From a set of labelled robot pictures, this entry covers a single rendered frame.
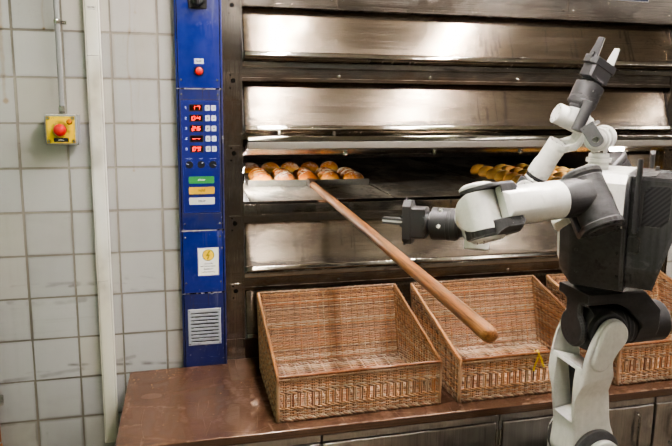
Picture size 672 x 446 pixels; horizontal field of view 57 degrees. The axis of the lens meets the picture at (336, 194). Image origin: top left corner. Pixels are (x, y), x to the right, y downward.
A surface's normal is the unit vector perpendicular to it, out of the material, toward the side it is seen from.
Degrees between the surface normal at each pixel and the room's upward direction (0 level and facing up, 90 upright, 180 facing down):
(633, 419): 90
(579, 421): 90
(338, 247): 70
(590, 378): 90
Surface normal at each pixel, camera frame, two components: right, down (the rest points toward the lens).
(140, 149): 0.22, 0.16
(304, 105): 0.21, -0.19
